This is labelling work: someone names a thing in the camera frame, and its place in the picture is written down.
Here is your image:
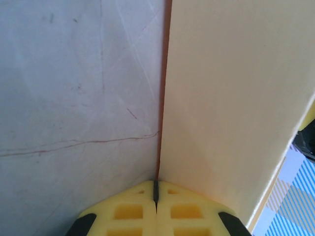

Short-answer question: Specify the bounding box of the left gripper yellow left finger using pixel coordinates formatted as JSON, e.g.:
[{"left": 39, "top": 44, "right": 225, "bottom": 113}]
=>
[{"left": 65, "top": 180, "right": 157, "bottom": 236}]

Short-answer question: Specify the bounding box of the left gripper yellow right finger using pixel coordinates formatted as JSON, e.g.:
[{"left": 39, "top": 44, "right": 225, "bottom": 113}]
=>
[{"left": 157, "top": 181, "right": 252, "bottom": 236}]

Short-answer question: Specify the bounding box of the yellow paper box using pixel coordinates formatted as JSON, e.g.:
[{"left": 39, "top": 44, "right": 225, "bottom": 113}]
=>
[{"left": 154, "top": 0, "right": 315, "bottom": 233}]

